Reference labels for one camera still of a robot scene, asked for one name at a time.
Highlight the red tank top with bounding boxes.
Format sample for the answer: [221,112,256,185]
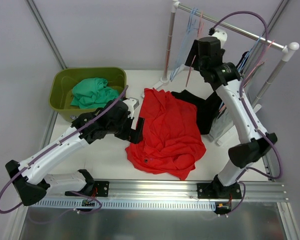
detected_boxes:
[125,88,206,181]

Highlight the green tank top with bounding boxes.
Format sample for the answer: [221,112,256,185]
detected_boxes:
[70,77,119,109]

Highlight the black tank top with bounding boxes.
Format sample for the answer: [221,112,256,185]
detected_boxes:
[171,90,225,135]

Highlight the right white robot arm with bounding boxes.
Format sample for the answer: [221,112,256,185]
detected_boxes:
[185,36,278,199]

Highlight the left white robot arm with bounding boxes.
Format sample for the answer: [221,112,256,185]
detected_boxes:
[5,98,145,206]

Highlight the blue hanger with black top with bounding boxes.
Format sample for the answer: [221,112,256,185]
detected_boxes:
[236,38,260,74]

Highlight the grey tank top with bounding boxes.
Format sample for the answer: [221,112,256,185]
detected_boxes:
[208,109,234,142]

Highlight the olive green plastic basket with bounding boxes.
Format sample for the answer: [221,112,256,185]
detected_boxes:
[49,66,126,122]

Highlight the silver white clothes rack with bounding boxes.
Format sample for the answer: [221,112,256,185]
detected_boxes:
[141,0,300,147]

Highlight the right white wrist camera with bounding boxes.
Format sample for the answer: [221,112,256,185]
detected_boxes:
[209,28,228,48]

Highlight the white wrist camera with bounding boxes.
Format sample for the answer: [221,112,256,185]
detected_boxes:
[209,28,228,48]
[123,97,139,119]

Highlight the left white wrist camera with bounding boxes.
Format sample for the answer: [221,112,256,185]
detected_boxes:
[123,97,139,119]

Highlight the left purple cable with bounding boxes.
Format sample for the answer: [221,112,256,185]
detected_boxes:
[0,84,129,215]

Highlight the purple cable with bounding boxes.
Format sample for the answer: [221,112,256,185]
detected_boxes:
[209,10,283,218]
[0,84,129,215]

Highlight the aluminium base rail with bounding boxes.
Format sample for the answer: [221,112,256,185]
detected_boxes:
[39,177,290,202]

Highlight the white slotted cable duct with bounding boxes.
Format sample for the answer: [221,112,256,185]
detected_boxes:
[33,198,216,212]

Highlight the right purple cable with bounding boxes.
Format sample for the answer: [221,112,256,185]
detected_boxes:
[209,10,283,218]

